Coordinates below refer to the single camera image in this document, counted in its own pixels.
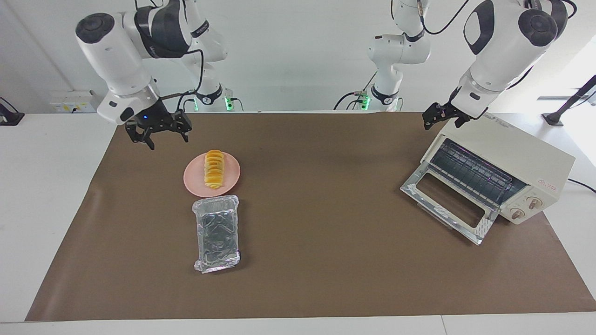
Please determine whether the black left arm base cable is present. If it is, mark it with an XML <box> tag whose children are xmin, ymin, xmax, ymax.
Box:
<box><xmin>333</xmin><ymin>72</ymin><xmax>378</xmax><ymax>111</ymax></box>

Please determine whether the metal oven wire rack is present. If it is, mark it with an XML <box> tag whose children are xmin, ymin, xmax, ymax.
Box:
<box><xmin>428</xmin><ymin>139</ymin><xmax>528</xmax><ymax>205</ymax></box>

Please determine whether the black right arm base cable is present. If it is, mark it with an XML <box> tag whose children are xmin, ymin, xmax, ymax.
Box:
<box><xmin>176</xmin><ymin>90</ymin><xmax>196</xmax><ymax>112</ymax></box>

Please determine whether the tall black stand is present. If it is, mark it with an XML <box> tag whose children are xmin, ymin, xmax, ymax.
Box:
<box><xmin>542</xmin><ymin>74</ymin><xmax>596</xmax><ymax>127</ymax></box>

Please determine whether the golden bread loaf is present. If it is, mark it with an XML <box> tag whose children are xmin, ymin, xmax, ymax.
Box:
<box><xmin>204</xmin><ymin>150</ymin><xmax>225</xmax><ymax>190</ymax></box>

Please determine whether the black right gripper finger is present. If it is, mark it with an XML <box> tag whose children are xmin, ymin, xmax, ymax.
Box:
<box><xmin>175</xmin><ymin>111</ymin><xmax>192</xmax><ymax>142</ymax></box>
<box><xmin>125</xmin><ymin>125</ymin><xmax>156</xmax><ymax>150</ymax></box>

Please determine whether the short black stand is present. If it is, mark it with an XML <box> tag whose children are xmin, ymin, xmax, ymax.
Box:
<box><xmin>0</xmin><ymin>97</ymin><xmax>25</xmax><ymax>126</ymax></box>

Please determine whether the black oven power cable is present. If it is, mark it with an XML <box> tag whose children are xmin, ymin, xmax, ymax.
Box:
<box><xmin>567</xmin><ymin>178</ymin><xmax>596</xmax><ymax>194</ymax></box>

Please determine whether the white wall power socket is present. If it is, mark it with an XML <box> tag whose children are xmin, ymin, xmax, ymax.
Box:
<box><xmin>50</xmin><ymin>91</ymin><xmax>96</xmax><ymax>114</ymax></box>

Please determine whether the aluminium foil tray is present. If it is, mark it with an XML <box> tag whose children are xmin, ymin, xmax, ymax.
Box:
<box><xmin>192</xmin><ymin>195</ymin><xmax>242</xmax><ymax>274</ymax></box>

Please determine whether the glass oven door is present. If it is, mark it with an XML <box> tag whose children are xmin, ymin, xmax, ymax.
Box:
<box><xmin>400</xmin><ymin>163</ymin><xmax>501</xmax><ymax>246</ymax></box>

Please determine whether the cream toaster oven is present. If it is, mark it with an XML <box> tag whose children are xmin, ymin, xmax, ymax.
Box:
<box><xmin>400</xmin><ymin>116</ymin><xmax>576</xmax><ymax>246</ymax></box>

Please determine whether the black arm base cable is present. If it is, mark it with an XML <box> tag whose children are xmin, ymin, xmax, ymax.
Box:
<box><xmin>333</xmin><ymin>72</ymin><xmax>378</xmax><ymax>111</ymax></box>
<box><xmin>176</xmin><ymin>90</ymin><xmax>196</xmax><ymax>112</ymax></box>

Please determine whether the pink round plate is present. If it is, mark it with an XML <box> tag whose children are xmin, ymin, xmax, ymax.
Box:
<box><xmin>183</xmin><ymin>152</ymin><xmax>241</xmax><ymax>197</ymax></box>

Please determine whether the brown table mat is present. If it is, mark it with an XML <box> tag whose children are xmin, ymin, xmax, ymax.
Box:
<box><xmin>26</xmin><ymin>112</ymin><xmax>596</xmax><ymax>322</ymax></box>

